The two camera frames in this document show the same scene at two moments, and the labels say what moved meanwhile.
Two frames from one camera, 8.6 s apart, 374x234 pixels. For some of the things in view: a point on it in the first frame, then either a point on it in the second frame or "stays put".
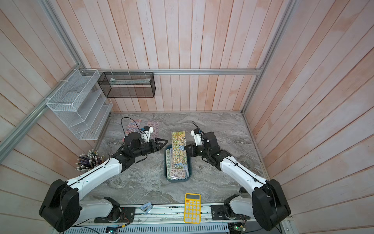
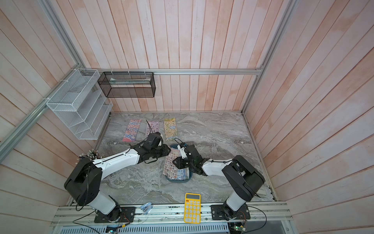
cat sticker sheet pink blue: x=134 y=126 stays put
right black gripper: x=193 y=152 -> x=179 y=161
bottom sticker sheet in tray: x=174 y=174 stays put
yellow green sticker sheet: x=179 y=153 -> x=170 y=129
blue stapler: x=146 y=207 stays put
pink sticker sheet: x=155 y=125 stays put
